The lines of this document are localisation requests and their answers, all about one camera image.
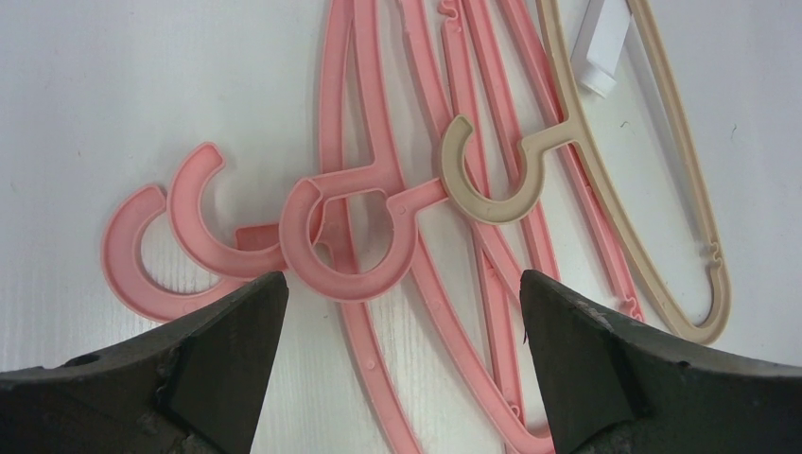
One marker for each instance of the clothes rack metal white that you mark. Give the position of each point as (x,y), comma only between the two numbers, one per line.
(599,44)

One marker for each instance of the pink hanger inner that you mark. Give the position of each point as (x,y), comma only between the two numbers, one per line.
(317,242)

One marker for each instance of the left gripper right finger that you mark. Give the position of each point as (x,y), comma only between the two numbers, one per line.
(611,384)

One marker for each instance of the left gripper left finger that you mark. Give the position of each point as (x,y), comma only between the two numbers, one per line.
(194,385)

